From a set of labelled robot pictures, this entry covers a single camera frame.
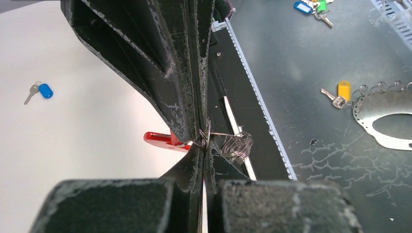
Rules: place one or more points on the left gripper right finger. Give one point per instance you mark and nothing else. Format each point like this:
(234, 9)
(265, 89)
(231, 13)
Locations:
(237, 204)

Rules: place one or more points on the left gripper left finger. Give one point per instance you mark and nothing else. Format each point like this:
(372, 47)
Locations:
(171, 203)

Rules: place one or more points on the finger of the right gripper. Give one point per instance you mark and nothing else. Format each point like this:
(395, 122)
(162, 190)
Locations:
(200, 17)
(154, 46)

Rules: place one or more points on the red grey keyring holder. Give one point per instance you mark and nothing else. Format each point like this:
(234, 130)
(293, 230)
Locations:
(231, 146)

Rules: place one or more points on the red tag key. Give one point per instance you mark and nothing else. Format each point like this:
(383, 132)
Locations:
(166, 141)

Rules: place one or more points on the pile of coloured tag keys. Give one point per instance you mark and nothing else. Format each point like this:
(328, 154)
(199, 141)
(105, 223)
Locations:
(317, 8)

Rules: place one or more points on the spare metal keyring holder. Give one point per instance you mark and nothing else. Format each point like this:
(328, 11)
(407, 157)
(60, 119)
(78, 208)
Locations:
(372, 106)

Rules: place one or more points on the blue tag key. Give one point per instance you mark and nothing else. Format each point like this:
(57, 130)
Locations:
(42, 88)

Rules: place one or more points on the yellow tag key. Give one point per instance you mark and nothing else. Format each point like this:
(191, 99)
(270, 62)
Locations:
(343, 97)

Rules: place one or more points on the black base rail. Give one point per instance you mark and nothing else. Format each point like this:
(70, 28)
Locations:
(236, 105)

